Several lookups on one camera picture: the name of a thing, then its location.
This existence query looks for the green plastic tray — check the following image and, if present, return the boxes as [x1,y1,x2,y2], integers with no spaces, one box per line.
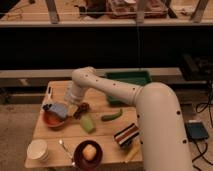
[104,70,153,106]

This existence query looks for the yellow banana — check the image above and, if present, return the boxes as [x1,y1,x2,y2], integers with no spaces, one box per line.
[124,142,140,163]

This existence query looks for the white stacked cups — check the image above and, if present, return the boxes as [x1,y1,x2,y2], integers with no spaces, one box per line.
[27,139,49,162]

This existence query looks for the dark maroon plate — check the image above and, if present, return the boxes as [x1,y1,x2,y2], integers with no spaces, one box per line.
[74,140,103,171]

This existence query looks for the grey blue gripper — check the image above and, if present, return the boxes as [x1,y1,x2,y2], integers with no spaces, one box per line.
[42,102,78,120]

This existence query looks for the brown toy piece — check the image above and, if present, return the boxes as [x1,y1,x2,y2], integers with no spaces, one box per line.
[73,102,90,119]

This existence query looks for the green sponge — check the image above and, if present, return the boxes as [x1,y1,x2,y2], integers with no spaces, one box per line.
[80,115,95,133]

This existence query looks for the red bowl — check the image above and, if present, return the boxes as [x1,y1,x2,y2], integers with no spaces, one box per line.
[42,111,68,128]

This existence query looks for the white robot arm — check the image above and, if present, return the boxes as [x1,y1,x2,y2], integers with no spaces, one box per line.
[68,67,193,171]

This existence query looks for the wooden cutting board table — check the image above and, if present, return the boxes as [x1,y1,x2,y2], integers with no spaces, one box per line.
[25,89,137,168]

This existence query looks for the black foot pedal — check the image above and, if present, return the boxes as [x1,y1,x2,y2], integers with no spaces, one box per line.
[185,122,209,141]

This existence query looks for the green cucumber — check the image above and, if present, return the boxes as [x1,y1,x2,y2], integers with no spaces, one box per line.
[101,109,123,122]

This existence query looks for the black cable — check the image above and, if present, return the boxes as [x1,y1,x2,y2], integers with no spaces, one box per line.
[191,99,213,171]

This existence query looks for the striped cloth block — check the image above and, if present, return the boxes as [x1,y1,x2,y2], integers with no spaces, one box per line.
[114,123,139,148]

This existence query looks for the metal spoon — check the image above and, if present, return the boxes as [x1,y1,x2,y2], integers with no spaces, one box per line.
[59,139,76,167]

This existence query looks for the yellow potato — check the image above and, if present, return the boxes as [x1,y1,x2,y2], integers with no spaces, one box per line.
[82,144,97,161]

